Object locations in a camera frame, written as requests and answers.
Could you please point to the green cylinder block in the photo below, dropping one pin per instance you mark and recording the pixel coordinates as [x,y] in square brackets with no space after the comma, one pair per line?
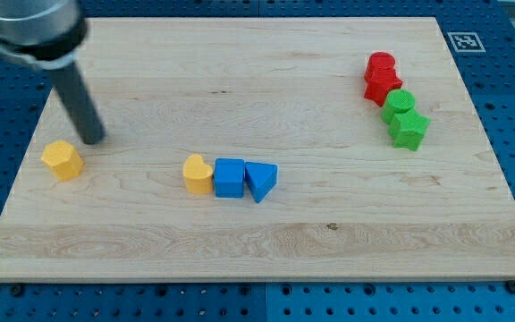
[397,101]

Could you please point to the blue cube block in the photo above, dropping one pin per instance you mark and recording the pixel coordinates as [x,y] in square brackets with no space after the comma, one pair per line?
[229,177]

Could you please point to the green star block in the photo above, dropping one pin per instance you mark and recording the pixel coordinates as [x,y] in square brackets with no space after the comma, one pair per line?
[408,129]

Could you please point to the red star block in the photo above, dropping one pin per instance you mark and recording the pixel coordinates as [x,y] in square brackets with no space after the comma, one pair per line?
[379,83]

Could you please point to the red cylinder block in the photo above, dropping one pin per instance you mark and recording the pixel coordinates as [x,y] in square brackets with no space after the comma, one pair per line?
[379,61]

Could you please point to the white fiducial marker tag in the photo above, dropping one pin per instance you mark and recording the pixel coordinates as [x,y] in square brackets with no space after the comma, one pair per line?
[466,42]

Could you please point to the yellow heart block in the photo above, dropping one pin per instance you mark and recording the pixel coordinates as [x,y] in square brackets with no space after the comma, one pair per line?
[197,175]

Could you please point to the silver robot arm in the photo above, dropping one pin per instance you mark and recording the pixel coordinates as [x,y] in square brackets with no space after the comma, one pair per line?
[45,35]

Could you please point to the blue triangle block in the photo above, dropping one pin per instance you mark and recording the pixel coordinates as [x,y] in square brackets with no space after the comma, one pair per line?
[260,179]

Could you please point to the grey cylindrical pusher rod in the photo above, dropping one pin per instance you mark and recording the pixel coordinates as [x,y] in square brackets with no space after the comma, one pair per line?
[77,102]

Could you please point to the light wooden board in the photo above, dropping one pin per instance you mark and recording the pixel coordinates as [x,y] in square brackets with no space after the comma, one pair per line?
[347,206]

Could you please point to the yellow hexagon block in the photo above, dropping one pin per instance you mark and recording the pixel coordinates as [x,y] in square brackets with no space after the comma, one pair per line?
[62,160]

